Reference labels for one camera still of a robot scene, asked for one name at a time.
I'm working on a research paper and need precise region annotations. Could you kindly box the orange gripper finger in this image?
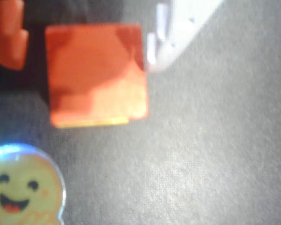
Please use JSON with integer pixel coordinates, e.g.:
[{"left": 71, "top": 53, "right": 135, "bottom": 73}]
[{"left": 0, "top": 0, "right": 29, "bottom": 71}]

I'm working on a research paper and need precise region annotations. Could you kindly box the smiling hugging face sticker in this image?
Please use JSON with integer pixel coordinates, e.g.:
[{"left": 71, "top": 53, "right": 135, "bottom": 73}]
[{"left": 0, "top": 143, "right": 67, "bottom": 225}]

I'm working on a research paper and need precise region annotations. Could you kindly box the black table mat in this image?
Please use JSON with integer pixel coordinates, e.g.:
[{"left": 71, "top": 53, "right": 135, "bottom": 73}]
[{"left": 0, "top": 0, "right": 281, "bottom": 225}]

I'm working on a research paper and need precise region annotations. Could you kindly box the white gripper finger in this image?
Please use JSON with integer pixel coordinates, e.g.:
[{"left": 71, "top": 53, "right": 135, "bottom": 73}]
[{"left": 146, "top": 0, "right": 225, "bottom": 73}]

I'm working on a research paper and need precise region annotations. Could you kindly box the orange wooden cube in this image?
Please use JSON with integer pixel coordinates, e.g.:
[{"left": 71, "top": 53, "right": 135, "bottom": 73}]
[{"left": 44, "top": 23, "right": 149, "bottom": 127}]

